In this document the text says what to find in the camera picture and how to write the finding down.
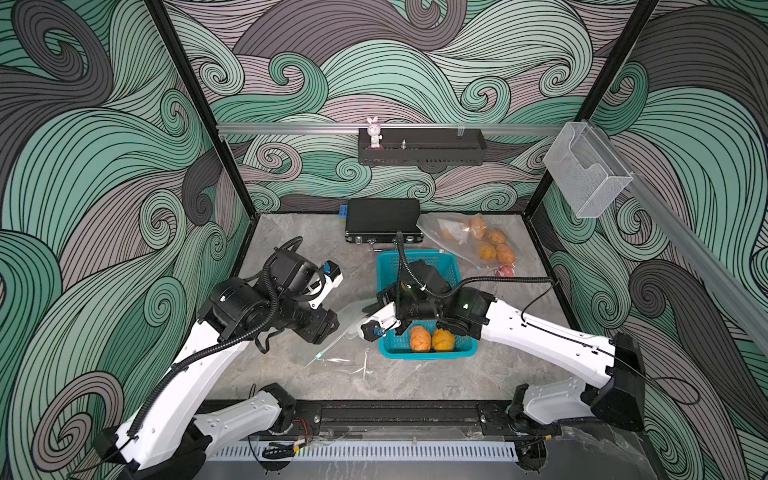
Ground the black wall shelf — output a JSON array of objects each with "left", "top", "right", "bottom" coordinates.
[{"left": 358, "top": 128, "right": 488, "bottom": 171}]

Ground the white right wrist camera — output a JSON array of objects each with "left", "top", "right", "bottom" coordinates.
[{"left": 358, "top": 302, "right": 400, "bottom": 342}]

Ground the pink small toy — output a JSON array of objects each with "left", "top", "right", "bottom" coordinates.
[{"left": 495, "top": 265, "right": 515, "bottom": 278}]

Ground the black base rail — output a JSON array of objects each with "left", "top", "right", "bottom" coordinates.
[{"left": 272, "top": 400, "right": 561, "bottom": 436}]

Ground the white slotted cable duct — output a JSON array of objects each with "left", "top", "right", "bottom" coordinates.
[{"left": 206, "top": 440, "right": 520, "bottom": 464}]

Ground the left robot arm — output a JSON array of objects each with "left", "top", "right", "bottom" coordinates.
[{"left": 94, "top": 237, "right": 343, "bottom": 479}]

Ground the teal plastic basket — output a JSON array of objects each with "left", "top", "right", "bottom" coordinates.
[{"left": 376, "top": 250, "right": 478, "bottom": 361}]

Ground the white pink bunny figurine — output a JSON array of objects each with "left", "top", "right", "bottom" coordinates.
[{"left": 366, "top": 116, "right": 383, "bottom": 149}]

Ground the clear acrylic wall holder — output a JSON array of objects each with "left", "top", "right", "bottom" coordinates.
[{"left": 544, "top": 121, "right": 633, "bottom": 219}]

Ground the clear blue-zipper bag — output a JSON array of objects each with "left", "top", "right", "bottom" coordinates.
[
  {"left": 304, "top": 298, "right": 379, "bottom": 377},
  {"left": 417, "top": 213, "right": 517, "bottom": 270}
]

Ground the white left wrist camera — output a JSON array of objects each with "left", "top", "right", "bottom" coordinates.
[{"left": 308, "top": 260, "right": 343, "bottom": 309}]

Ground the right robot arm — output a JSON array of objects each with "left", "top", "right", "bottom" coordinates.
[{"left": 359, "top": 232, "right": 646, "bottom": 432}]

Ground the black aluminium case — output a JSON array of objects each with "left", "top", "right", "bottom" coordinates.
[{"left": 344, "top": 198, "right": 424, "bottom": 244}]

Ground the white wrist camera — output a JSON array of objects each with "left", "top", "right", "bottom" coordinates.
[
  {"left": 308, "top": 260, "right": 343, "bottom": 309},
  {"left": 358, "top": 302, "right": 400, "bottom": 342}
]

